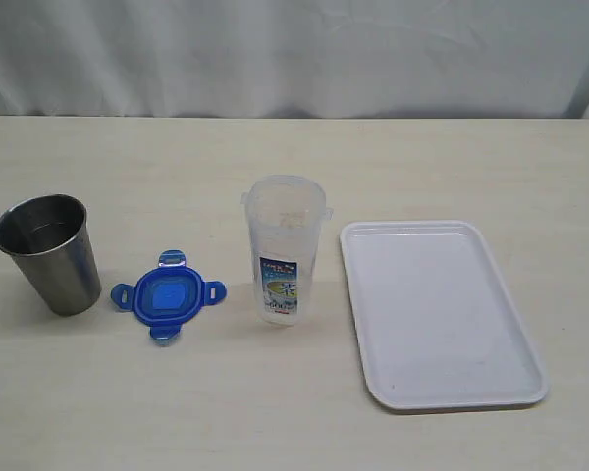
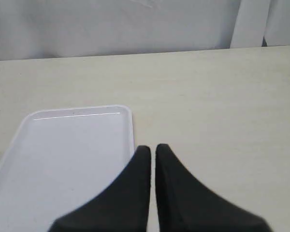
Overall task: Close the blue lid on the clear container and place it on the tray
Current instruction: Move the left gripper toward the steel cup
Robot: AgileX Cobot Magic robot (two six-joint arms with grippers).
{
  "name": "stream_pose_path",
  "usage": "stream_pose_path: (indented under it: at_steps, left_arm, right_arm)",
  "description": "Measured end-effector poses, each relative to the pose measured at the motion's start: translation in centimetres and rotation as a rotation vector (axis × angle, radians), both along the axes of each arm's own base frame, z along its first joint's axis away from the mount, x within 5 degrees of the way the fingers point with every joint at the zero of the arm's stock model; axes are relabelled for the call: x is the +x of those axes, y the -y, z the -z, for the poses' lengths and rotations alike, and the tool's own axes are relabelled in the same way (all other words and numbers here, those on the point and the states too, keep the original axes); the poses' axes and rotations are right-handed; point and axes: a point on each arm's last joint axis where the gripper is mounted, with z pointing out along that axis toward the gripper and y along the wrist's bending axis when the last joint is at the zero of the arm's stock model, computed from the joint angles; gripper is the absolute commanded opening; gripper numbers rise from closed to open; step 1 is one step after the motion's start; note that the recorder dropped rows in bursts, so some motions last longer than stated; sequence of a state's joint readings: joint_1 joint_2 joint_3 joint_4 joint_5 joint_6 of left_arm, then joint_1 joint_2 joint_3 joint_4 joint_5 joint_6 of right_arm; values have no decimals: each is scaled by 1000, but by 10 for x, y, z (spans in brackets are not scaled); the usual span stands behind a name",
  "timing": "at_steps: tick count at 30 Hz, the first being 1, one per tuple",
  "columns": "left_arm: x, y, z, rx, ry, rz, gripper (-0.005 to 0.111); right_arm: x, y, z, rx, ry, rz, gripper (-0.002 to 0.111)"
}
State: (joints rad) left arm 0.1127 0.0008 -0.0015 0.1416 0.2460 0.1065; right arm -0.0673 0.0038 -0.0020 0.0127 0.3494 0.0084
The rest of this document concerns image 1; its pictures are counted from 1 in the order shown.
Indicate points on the stainless steel cup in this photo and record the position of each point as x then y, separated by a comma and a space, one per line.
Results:
47, 239

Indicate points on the blue plastic lid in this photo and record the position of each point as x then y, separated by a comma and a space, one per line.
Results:
168, 296

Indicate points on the white plastic tray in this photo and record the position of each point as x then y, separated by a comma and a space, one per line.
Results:
435, 324

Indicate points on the white backdrop curtain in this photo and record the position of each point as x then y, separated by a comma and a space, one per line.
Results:
295, 59

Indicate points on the clear plastic tall container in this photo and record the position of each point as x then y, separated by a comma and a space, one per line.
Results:
285, 215

